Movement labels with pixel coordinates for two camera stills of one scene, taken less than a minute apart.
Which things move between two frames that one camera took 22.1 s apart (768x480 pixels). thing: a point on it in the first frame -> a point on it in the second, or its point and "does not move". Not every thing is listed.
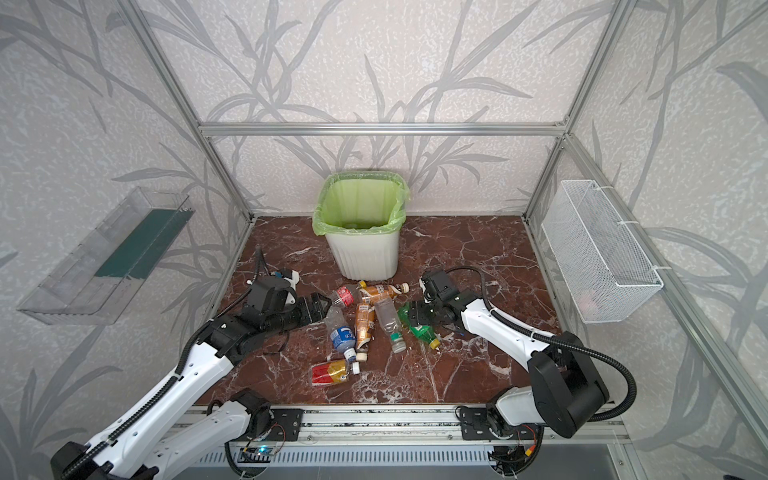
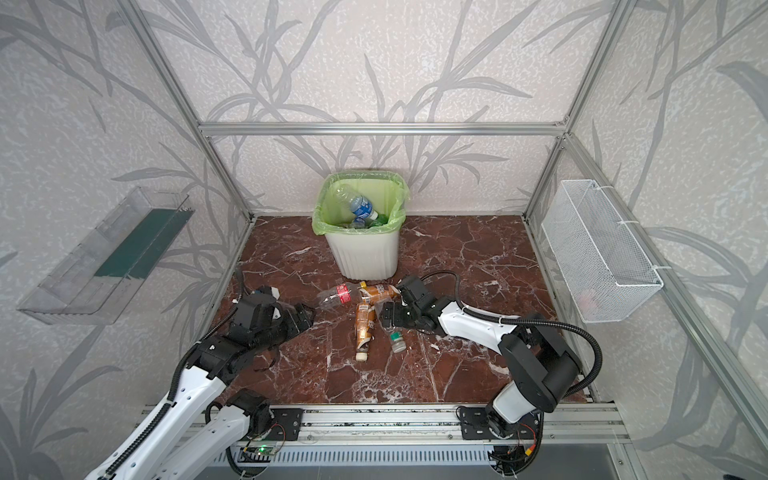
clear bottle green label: x=392 y=323 does not move
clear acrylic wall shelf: x=99 y=276 does not move
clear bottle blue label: x=342 y=332 -> x=360 y=204
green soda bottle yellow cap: x=421 y=332 -> x=382 y=220
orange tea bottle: x=375 y=292 does not move
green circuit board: x=258 y=450 does not move
